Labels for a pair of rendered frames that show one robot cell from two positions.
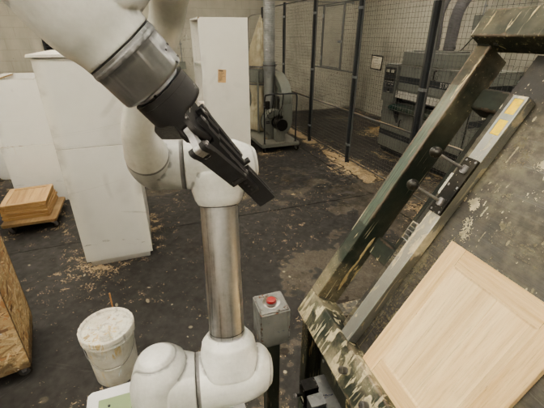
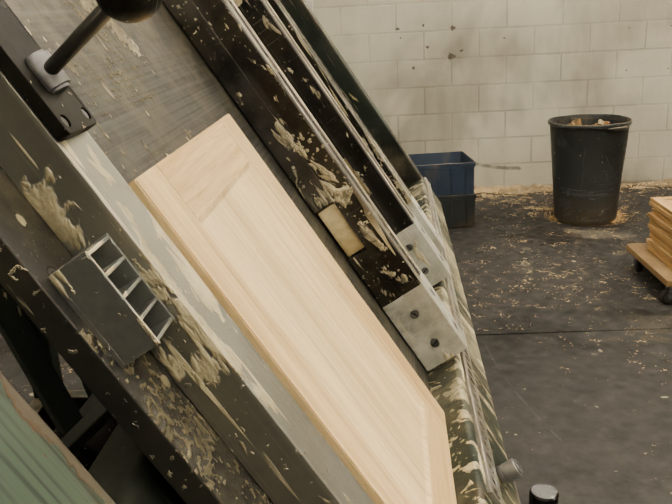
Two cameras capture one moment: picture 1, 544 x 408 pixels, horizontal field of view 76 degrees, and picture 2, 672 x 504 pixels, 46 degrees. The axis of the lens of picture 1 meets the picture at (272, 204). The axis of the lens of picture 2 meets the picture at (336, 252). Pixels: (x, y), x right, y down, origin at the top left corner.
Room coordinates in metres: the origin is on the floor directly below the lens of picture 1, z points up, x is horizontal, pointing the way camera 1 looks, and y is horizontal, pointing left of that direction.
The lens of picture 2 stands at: (1.40, -0.19, 1.42)
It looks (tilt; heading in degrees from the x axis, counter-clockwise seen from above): 18 degrees down; 202
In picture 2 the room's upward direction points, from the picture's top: 3 degrees counter-clockwise
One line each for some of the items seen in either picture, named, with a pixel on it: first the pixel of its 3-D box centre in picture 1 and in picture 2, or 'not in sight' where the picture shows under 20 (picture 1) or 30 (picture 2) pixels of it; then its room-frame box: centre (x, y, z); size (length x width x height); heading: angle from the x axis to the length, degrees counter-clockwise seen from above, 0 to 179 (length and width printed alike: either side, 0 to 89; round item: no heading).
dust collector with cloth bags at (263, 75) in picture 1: (267, 82); not in sight; (6.59, 0.07, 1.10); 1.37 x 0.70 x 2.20; 20
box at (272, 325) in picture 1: (271, 319); not in sight; (1.05, 0.00, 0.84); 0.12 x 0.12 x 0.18; 18
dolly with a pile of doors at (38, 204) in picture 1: (34, 208); not in sight; (3.43, 2.62, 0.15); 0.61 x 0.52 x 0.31; 20
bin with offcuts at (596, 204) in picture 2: not in sight; (587, 169); (-3.82, -0.55, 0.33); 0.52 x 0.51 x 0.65; 20
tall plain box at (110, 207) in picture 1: (104, 156); not in sight; (3.03, 1.52, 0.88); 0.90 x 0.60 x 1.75; 20
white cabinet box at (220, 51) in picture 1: (223, 104); not in sight; (4.78, 0.66, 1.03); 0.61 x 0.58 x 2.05; 20
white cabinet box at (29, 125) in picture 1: (31, 107); not in sight; (4.31, 2.92, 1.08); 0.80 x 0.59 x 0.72; 20
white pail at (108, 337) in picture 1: (110, 340); not in sight; (1.51, 0.96, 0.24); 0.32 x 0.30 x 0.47; 20
